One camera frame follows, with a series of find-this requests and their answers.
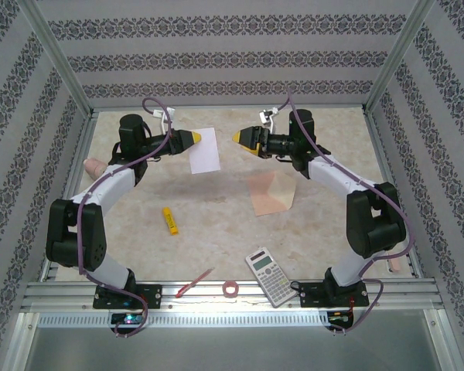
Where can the aluminium back frame rail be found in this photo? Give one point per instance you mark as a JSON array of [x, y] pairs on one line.
[[228, 107]]

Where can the right aluminium corner post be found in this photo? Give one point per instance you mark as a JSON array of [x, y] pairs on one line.
[[398, 58]]

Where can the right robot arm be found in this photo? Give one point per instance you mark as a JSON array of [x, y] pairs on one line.
[[375, 228]]

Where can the pink eraser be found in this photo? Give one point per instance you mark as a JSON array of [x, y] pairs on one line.
[[395, 266]]

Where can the left aluminium corner post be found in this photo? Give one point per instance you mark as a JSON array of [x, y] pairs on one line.
[[58, 58]]

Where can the pink pencil sharpener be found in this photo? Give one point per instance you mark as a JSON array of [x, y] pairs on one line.
[[94, 166]]

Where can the red pen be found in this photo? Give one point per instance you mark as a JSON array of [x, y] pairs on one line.
[[195, 282]]

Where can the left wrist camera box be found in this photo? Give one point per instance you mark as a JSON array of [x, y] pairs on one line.
[[166, 114]]

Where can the yellow glue stick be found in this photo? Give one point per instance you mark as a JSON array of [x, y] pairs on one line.
[[170, 221]]

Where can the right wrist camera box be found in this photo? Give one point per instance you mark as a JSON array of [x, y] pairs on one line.
[[266, 116]]

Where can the aluminium side rail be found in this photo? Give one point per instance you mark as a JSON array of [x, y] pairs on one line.
[[86, 135], [375, 135]]

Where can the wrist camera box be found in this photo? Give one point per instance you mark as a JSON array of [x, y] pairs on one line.
[[266, 116], [166, 114]]

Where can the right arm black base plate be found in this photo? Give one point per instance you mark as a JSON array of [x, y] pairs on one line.
[[313, 295]]

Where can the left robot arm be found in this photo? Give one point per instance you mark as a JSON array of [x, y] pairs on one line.
[[73, 232]]

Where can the paper letter with red border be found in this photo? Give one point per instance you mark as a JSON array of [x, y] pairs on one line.
[[205, 154]]

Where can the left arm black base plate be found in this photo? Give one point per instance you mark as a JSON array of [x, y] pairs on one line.
[[151, 295]]

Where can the peach paper envelope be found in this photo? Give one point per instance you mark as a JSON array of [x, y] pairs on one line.
[[267, 197]]

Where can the left aluminium side rail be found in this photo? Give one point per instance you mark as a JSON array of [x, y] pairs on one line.
[[86, 135]]

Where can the aluminium frame rail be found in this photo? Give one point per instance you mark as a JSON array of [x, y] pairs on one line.
[[216, 301], [228, 107]]

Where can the pink tape roll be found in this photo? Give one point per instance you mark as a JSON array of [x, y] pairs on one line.
[[225, 289]]

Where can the aluminium corner post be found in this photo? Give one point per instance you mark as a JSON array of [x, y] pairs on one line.
[[58, 58], [398, 58]]

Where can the right aluminium side rail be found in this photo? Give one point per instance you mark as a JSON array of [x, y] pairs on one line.
[[375, 135]]

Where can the grey metal lower panel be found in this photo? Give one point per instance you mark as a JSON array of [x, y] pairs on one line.
[[232, 351]]

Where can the white scientific calculator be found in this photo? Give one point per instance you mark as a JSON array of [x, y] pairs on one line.
[[270, 276]]

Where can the aluminium front frame rail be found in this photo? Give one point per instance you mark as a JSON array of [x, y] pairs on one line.
[[216, 301]]

